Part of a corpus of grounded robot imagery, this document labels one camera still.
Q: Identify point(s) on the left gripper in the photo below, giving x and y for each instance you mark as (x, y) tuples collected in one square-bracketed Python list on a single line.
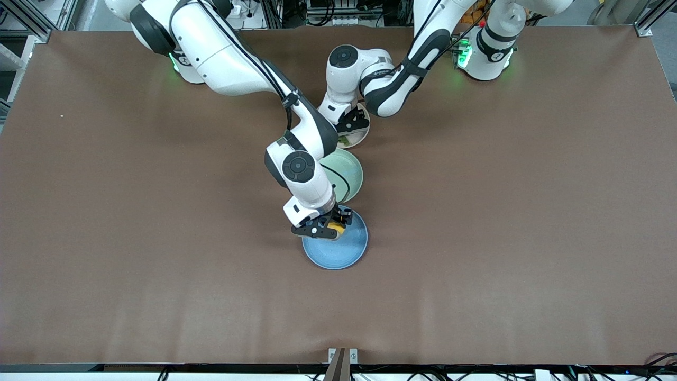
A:
[(350, 125)]

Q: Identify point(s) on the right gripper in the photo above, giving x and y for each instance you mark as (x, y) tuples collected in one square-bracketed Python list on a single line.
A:
[(339, 214)]

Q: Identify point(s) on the yellow lemon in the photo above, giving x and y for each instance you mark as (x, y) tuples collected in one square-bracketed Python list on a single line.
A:
[(335, 228)]

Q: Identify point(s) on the green lettuce leaf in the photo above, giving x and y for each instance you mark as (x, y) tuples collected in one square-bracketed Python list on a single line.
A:
[(345, 141)]

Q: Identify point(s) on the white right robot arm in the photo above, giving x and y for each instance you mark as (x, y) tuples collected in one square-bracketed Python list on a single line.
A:
[(217, 53)]

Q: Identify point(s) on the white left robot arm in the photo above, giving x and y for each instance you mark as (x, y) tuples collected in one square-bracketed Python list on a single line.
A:
[(402, 79)]

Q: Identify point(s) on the beige plate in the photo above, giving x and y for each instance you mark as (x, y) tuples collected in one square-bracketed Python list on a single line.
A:
[(363, 133)]

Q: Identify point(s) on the blue plate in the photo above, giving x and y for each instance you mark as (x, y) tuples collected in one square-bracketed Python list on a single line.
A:
[(338, 251)]

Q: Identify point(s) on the mint green plate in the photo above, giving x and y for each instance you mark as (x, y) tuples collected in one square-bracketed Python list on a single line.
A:
[(350, 172)]

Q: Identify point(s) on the small metal bracket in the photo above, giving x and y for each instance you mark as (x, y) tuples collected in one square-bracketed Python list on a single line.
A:
[(353, 355)]

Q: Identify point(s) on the brown wedge post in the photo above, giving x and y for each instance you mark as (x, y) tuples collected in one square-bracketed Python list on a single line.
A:
[(337, 368)]

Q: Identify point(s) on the aluminium frame profile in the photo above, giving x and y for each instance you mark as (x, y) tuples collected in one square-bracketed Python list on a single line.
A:
[(653, 18), (26, 18)]

